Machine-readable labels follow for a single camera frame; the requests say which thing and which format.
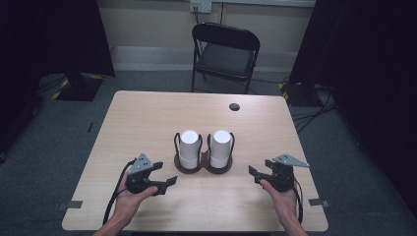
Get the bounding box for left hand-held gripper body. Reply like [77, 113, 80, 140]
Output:
[125, 152, 159, 195]

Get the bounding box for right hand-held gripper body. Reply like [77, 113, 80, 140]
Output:
[260, 153, 310, 193]

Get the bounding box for dark double cup holder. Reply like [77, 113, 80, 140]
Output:
[173, 131, 236, 175]

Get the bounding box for person's right hand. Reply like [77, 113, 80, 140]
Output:
[259, 178, 302, 228]

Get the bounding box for person's left hand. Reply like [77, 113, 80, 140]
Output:
[112, 181, 159, 227]

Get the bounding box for grey tape strip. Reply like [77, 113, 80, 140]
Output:
[308, 197, 331, 208]
[55, 200, 84, 211]

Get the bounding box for black stand base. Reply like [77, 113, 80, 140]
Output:
[51, 72, 105, 102]
[278, 81, 326, 108]

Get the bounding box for black folding chair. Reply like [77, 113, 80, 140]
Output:
[191, 22, 262, 95]

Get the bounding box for dark curtain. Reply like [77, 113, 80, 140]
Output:
[289, 0, 417, 210]
[0, 0, 116, 162]

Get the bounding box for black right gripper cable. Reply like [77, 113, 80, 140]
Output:
[292, 176, 305, 225]

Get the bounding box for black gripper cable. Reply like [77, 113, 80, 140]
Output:
[292, 176, 305, 225]
[102, 157, 138, 227]

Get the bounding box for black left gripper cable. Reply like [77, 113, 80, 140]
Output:
[102, 157, 138, 227]

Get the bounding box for black floor cables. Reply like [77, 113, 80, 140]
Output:
[291, 88, 339, 135]

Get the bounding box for white wall socket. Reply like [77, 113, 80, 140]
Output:
[189, 0, 213, 15]

